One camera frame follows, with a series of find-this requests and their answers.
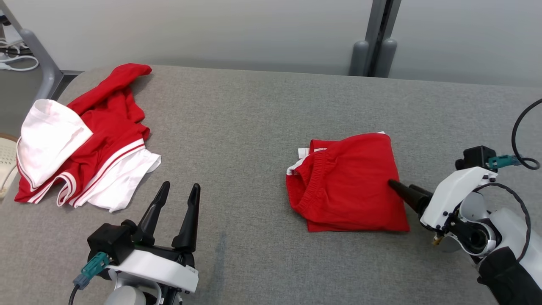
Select teal camera connector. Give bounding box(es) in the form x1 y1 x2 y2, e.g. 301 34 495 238
487 155 521 170
73 252 111 290

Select teal right camera connector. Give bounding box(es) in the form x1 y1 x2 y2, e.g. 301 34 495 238
487 155 521 170

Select red shorts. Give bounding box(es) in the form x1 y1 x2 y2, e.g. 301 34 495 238
286 132 410 233

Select grey partition post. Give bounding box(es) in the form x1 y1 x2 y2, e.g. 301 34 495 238
348 0 402 78

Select grey table leg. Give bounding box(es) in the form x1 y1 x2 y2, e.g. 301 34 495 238
0 0 83 102

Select teal left camera connector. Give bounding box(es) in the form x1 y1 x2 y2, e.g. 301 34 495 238
73 252 111 290

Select white power strip with cables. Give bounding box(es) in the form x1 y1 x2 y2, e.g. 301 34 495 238
0 37 39 72

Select red white basketball jersey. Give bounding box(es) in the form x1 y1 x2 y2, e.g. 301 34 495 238
15 63 162 212

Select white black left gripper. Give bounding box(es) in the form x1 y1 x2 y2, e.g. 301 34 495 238
106 181 201 294

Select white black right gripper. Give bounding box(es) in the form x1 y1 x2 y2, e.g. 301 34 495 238
388 166 498 231

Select cream perforated laundry basket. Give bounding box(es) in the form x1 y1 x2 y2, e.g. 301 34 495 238
0 133 19 200

